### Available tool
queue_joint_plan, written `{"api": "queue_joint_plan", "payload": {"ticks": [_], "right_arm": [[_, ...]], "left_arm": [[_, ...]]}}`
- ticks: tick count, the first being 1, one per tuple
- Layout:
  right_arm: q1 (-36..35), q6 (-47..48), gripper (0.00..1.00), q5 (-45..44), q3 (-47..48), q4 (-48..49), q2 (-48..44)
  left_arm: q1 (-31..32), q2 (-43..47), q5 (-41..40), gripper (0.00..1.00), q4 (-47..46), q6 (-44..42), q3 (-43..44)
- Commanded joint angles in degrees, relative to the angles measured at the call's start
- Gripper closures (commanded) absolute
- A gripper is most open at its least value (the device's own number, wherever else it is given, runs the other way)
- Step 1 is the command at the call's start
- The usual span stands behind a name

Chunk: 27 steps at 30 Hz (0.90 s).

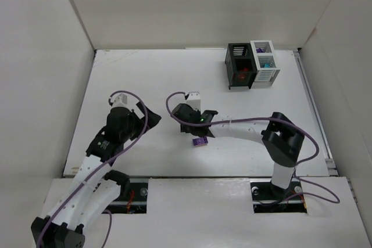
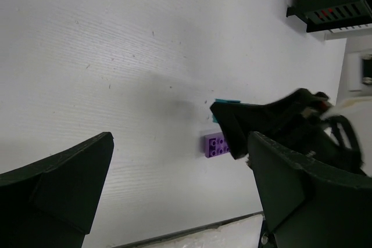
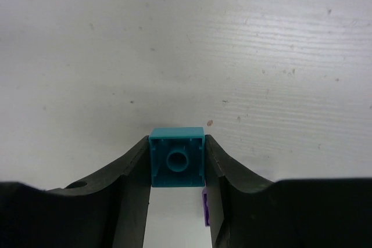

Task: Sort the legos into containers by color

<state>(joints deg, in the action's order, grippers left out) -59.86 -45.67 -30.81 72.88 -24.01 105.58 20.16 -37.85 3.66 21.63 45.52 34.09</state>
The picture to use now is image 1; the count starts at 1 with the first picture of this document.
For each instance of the red lego slope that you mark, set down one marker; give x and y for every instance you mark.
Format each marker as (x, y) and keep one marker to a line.
(244, 71)

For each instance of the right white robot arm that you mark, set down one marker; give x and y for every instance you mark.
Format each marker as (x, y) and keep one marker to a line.
(283, 143)

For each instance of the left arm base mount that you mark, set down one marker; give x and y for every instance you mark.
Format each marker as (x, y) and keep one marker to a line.
(131, 201)

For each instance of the purple lego plate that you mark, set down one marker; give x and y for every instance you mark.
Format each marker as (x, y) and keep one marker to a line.
(201, 141)

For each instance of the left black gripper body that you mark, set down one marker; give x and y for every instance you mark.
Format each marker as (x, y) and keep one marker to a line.
(139, 118)

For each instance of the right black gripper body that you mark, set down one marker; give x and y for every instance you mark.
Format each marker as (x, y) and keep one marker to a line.
(189, 126)

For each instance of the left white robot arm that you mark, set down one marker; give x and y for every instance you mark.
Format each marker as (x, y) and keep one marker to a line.
(96, 184)

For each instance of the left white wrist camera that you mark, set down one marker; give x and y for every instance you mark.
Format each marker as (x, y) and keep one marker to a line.
(120, 100)

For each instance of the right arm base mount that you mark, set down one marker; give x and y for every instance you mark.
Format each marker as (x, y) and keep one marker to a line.
(267, 198)

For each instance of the black slatted container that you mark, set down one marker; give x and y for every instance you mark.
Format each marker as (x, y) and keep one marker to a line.
(239, 56)

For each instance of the white slatted container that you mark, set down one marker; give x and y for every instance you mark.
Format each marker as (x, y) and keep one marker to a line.
(265, 77)

